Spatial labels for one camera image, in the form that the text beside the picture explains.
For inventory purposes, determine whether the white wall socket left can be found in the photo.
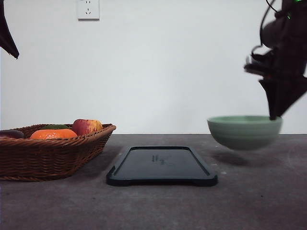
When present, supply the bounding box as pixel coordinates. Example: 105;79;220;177
77;0;100;23

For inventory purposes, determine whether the dark teal rectangular tray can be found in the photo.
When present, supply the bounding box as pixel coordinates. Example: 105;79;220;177
106;146;218;186

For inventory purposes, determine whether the dark purple fruit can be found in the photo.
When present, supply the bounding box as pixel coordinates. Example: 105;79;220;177
0;129;24;138

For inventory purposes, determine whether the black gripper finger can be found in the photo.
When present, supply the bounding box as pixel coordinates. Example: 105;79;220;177
0;0;20;59

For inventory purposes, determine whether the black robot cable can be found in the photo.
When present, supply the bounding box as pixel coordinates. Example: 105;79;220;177
260;0;277;45

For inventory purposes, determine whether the green fruit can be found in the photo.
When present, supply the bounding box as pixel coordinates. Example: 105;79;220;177
41;125;70;129

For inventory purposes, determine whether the red yellow apple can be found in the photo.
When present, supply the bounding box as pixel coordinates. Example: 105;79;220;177
72;119;103;136

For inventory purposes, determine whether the light green bowl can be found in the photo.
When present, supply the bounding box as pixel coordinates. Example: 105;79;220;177
207;115;283;151

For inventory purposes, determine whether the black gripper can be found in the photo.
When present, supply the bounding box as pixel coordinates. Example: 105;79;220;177
244;0;307;120

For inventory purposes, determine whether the orange tangerine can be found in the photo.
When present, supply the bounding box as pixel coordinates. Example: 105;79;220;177
30;129;78;139

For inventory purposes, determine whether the brown wicker basket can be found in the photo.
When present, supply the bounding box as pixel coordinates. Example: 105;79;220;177
0;124;116;182

